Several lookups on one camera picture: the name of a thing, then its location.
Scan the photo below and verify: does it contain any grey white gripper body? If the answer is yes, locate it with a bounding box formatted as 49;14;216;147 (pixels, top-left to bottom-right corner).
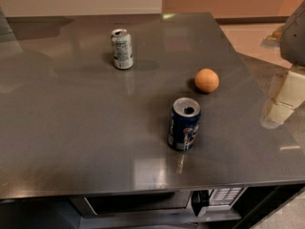
280;1;305;66

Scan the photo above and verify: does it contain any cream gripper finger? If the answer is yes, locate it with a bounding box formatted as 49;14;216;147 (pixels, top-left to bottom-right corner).
266;68;305;124

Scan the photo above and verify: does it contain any blue pepsi can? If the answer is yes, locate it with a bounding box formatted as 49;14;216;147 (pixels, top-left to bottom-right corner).
168;97;201;151

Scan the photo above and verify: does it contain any white green soda can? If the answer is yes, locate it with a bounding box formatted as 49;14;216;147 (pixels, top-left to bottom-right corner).
111;29;133;70

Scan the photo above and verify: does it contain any orange fruit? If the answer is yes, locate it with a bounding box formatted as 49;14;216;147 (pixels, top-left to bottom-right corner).
194;69;219;94

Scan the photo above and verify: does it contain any stainless steel microwave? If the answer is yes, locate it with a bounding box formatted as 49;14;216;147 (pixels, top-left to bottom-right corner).
71;187;246;218

